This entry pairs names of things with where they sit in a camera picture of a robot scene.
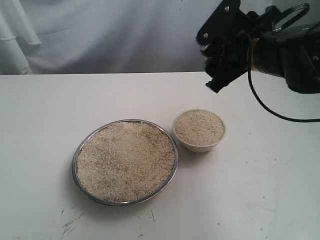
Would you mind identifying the black camera cable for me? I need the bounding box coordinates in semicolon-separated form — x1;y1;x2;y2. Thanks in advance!
246;33;320;123

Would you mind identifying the white backdrop curtain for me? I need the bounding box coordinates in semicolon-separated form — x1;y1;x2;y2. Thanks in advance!
0;0;219;75

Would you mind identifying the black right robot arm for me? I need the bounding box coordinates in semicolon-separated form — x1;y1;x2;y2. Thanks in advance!
196;0;320;94

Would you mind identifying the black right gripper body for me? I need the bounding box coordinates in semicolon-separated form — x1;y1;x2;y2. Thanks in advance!
196;0;282;71

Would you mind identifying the white bowl of rice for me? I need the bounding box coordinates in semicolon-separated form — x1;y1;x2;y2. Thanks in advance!
172;109;226;153

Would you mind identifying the steel plate of rice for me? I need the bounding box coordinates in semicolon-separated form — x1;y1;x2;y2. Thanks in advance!
71;119;179;206

